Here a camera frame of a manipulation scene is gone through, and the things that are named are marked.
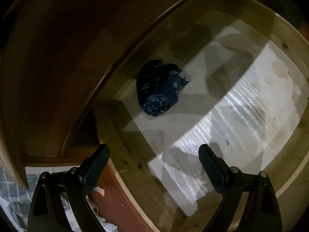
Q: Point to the grey plaid bedding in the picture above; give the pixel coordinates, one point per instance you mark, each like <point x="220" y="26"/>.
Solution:
<point x="14" y="193"/>

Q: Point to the small orange scrap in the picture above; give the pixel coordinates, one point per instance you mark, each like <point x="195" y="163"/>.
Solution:
<point x="100" y="191"/>

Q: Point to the brown wooden nightstand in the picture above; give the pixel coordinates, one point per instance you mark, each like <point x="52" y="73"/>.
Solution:
<point x="60" y="65"/>

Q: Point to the pale drawer liner paper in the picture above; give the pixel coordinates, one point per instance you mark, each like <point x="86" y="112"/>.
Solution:
<point x="241" y="116"/>

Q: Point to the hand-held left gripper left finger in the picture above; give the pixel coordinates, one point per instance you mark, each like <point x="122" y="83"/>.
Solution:
<point x="96" y="169"/>

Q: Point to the dark blue speckled underwear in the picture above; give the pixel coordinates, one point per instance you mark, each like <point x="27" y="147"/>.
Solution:
<point x="159" y="89"/>

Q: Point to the wooden drawer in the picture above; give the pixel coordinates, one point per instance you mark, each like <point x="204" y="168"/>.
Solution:
<point x="125" y="154"/>

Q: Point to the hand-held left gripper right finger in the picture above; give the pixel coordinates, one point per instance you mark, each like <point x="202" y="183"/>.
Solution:
<point x="212" y="168"/>

